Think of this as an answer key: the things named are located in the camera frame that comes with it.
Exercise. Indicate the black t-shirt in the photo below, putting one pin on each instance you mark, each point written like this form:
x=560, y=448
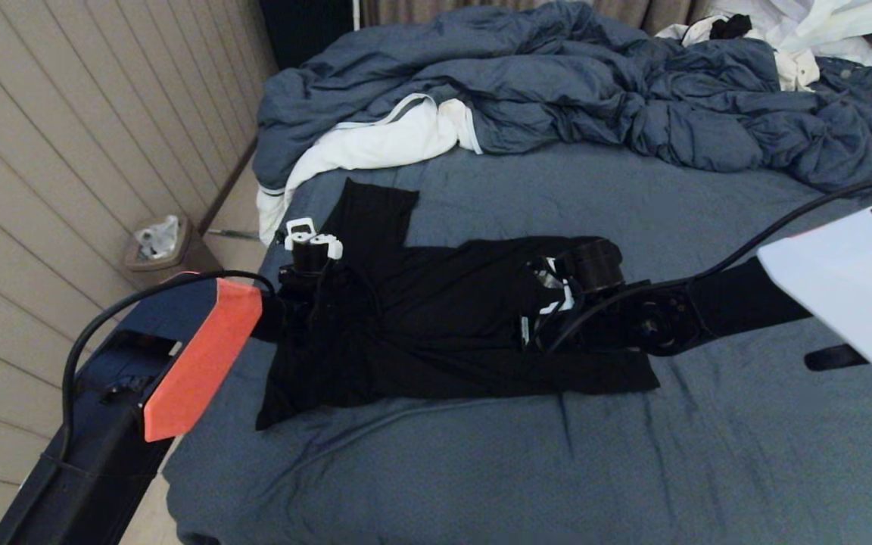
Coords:
x=436, y=325

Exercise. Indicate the black tall furniture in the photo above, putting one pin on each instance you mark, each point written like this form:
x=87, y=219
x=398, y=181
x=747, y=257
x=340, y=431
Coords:
x=307, y=26

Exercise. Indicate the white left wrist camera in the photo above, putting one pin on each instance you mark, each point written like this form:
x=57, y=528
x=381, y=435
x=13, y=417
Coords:
x=311, y=238

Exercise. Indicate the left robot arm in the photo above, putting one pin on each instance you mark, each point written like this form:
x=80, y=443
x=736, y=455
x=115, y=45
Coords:
x=141, y=378

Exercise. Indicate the silver metal rod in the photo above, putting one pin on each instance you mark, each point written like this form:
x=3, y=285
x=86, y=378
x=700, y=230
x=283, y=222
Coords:
x=235, y=235

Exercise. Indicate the brown trash bin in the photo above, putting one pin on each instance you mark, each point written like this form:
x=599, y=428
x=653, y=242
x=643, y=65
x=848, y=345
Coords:
x=171, y=265

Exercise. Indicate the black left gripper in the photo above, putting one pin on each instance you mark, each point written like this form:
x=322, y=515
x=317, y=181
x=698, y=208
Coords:
x=311, y=291

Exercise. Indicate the crumpled blue duvet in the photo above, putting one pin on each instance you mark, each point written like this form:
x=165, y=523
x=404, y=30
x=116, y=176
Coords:
x=557, y=76

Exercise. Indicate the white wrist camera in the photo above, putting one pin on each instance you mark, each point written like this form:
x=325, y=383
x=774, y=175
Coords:
x=311, y=238
x=553, y=291

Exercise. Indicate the white duvet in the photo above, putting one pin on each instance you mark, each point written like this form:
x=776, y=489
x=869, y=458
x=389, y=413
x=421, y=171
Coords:
x=375, y=144

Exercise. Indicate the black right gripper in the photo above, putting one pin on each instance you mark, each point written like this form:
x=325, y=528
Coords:
x=580, y=329

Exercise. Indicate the white crumpled shirt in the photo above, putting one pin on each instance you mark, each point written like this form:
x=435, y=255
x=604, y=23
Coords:
x=822, y=23

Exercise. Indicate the beige curtain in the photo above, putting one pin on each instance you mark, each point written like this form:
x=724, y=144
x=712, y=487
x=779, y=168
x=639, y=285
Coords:
x=406, y=11

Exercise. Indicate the small black fabric item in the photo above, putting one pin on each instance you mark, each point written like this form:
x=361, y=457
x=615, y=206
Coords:
x=730, y=28

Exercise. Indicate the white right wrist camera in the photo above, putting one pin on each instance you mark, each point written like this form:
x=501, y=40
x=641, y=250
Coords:
x=553, y=291

